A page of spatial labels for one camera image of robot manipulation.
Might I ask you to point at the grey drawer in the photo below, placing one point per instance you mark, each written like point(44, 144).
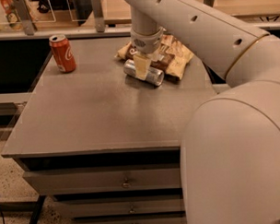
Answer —
point(104, 179)
point(143, 219)
point(120, 206)

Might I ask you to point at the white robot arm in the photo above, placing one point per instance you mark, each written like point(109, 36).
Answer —
point(230, 152)

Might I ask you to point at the middle grey drawer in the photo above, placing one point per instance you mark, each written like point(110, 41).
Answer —
point(120, 206)

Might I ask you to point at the silver redbull can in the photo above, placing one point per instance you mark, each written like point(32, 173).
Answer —
point(154, 76)

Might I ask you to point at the black floor bar left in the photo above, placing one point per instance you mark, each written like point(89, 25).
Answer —
point(37, 210)

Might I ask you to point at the brown seaweed snack bag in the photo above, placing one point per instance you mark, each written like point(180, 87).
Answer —
point(176, 58)

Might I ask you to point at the grey drawer cabinet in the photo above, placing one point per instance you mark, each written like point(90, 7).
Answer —
point(97, 116)

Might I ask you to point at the top grey drawer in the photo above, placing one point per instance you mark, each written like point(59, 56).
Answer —
point(104, 179)

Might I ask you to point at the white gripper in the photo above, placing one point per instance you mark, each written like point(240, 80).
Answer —
point(147, 43)

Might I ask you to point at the red coca-cola can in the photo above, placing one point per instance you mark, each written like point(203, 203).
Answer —
point(62, 53)

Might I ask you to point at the metal railing frame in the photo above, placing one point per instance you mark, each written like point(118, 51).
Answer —
point(60, 20)

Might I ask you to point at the bottom grey drawer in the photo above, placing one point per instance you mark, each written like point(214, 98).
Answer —
point(143, 219)

